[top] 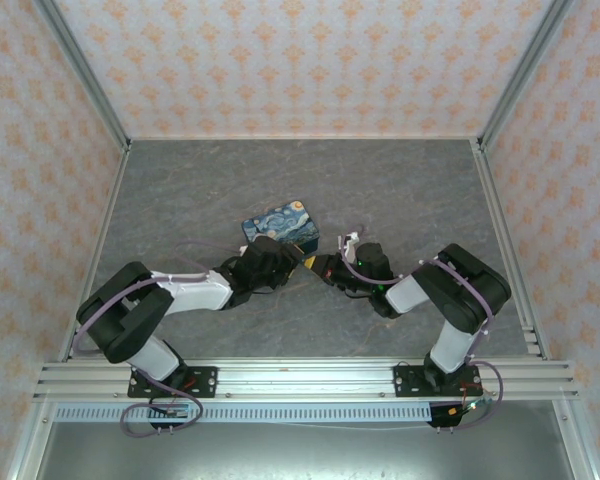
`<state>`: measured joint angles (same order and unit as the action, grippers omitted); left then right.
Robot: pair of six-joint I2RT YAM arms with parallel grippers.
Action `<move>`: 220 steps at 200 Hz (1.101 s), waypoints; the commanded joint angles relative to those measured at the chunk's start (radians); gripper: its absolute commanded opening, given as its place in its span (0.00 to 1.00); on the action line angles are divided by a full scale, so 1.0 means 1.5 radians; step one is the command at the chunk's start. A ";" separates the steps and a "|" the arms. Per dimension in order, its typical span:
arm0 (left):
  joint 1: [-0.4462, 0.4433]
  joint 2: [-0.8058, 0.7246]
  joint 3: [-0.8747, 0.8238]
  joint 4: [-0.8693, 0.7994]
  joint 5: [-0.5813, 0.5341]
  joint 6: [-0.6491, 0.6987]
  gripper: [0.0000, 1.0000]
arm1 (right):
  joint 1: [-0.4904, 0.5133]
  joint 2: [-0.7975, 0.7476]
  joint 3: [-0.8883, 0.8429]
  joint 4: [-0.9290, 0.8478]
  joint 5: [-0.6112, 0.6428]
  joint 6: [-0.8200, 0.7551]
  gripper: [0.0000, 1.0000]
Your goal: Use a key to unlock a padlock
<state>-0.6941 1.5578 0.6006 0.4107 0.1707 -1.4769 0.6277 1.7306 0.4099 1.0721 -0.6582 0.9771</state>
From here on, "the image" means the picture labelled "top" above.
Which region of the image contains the blue starry night tin box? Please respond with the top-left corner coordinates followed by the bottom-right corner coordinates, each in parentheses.
top-left (241, 200), bottom-right (322, 255)

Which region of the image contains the small right controller board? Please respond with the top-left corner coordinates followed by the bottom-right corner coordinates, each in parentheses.
top-left (449, 397), bottom-right (496, 417)

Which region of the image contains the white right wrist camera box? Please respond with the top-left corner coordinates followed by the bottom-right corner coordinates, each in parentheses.
top-left (336, 230), bottom-right (363, 263)

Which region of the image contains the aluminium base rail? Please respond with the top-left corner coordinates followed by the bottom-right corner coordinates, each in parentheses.
top-left (31, 356), bottom-right (580, 403)

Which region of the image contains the aluminium table side rail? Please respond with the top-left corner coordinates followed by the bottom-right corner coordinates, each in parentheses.
top-left (3, 139), bottom-right (133, 480)
top-left (471, 138), bottom-right (552, 362)

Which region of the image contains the grey slotted cable duct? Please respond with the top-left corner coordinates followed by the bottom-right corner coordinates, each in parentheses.
top-left (53, 403), bottom-right (435, 425)

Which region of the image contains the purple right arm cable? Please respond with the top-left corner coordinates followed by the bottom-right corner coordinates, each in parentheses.
top-left (337, 223), bottom-right (506, 432)

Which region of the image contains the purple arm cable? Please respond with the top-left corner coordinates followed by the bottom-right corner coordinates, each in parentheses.
top-left (337, 223), bottom-right (506, 432)
top-left (71, 241), bottom-right (254, 439)

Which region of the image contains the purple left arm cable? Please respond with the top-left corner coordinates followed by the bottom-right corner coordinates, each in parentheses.
top-left (71, 241), bottom-right (254, 439)

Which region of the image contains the aluminium frame post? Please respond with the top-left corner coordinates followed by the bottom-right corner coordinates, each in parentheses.
top-left (477, 0), bottom-right (579, 152)
top-left (32, 0), bottom-right (133, 152)

